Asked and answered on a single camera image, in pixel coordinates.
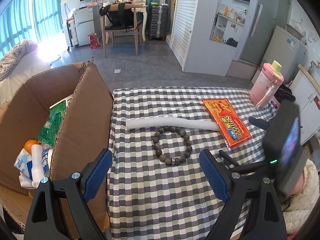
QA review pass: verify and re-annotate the orange red packet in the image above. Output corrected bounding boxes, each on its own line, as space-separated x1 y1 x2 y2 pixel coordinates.
202 98 252 150

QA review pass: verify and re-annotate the thin white foam tube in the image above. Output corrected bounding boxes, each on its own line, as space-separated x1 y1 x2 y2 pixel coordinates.
125 117 220 132

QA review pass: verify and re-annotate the thick white foam cylinder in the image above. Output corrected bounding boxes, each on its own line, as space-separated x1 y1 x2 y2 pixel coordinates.
31 144 44 189

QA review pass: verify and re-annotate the dark bead bracelet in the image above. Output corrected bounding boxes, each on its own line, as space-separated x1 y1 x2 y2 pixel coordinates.
151 125 194 166

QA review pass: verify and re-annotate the blue floral tissue pack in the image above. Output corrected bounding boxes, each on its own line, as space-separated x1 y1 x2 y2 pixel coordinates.
14 144 53 190

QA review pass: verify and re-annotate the pink water bottle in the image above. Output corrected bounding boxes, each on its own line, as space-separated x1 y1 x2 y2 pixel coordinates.
249 60 284 108

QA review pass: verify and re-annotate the orange fruit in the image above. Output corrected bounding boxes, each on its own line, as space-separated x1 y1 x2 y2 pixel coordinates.
24 139 40 154

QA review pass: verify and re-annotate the checkered tablecloth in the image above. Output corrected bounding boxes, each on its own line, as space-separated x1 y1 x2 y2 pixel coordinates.
107 87 276 239

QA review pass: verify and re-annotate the green booklet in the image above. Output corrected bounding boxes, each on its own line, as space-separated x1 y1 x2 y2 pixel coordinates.
37 94 73 147

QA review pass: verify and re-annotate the brown cardboard box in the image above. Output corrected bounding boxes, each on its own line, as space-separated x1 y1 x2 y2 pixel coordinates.
1 62 113 228

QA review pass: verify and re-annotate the white louvered cabinet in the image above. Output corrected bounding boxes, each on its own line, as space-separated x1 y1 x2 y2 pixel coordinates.
167 0 258 76

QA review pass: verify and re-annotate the bed with white sheet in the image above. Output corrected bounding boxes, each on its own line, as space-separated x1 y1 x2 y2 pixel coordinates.
0 40 50 103

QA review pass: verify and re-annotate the grey suitcase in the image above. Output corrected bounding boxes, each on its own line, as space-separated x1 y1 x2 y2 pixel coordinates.
148 4 169 40

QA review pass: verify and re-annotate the wooden chair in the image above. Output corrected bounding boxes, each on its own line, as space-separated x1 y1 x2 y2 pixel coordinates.
101 2 143 57

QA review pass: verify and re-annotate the red bag on floor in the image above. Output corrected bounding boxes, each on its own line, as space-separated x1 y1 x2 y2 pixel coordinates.
88 34 100 49

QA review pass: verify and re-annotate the black backpack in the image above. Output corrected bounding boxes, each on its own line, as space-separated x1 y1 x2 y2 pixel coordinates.
99 3 134 30

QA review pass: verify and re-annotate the white mini fridge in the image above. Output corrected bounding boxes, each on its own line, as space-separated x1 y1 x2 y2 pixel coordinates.
73 7 95 47

